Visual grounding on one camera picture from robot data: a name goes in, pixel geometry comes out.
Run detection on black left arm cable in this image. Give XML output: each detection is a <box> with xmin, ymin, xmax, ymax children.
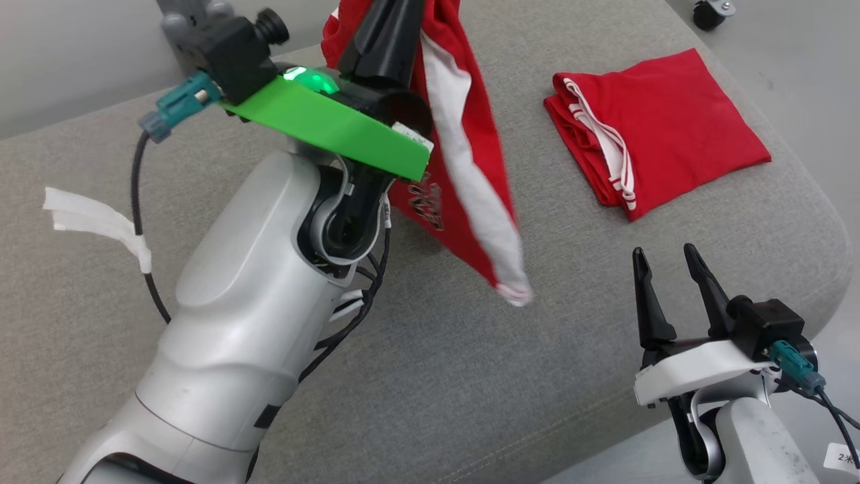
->
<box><xmin>130</xmin><ymin>131</ymin><xmax>173</xmax><ymax>325</ymax></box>

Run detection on white tape strip on cable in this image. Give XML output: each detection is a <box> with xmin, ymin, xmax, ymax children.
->
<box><xmin>44</xmin><ymin>187</ymin><xmax>155</xmax><ymax>274</ymax></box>

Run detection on white paper cable label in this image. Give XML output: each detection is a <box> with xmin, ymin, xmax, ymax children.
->
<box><xmin>823</xmin><ymin>442</ymin><xmax>860</xmax><ymax>472</ymax></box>

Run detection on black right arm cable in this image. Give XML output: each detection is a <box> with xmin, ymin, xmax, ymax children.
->
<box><xmin>773</xmin><ymin>376</ymin><xmax>860</xmax><ymax>471</ymax></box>

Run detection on red jersey with number print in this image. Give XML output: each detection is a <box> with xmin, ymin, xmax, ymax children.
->
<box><xmin>543</xmin><ymin>47</ymin><xmax>773</xmax><ymax>223</ymax></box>

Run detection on red shorts with white panel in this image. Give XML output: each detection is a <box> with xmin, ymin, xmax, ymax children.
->
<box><xmin>321</xmin><ymin>0</ymin><xmax>535</xmax><ymax>309</ymax></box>

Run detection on black caster wheel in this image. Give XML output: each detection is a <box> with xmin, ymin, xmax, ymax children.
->
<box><xmin>692</xmin><ymin>0</ymin><xmax>728</xmax><ymax>32</ymax></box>

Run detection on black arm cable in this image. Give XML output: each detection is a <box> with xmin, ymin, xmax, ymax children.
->
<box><xmin>130</xmin><ymin>131</ymin><xmax>173</xmax><ymax>325</ymax></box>
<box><xmin>773</xmin><ymin>376</ymin><xmax>860</xmax><ymax>471</ymax></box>

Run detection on grey cushion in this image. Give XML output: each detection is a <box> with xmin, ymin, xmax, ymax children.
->
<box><xmin>0</xmin><ymin>0</ymin><xmax>855</xmax><ymax>484</ymax></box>

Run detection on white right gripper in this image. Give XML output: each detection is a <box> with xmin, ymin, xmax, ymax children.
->
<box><xmin>632</xmin><ymin>243</ymin><xmax>774</xmax><ymax>408</ymax></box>

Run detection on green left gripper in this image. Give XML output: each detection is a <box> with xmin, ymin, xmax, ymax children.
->
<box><xmin>218</xmin><ymin>0</ymin><xmax>436</xmax><ymax>182</ymax></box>

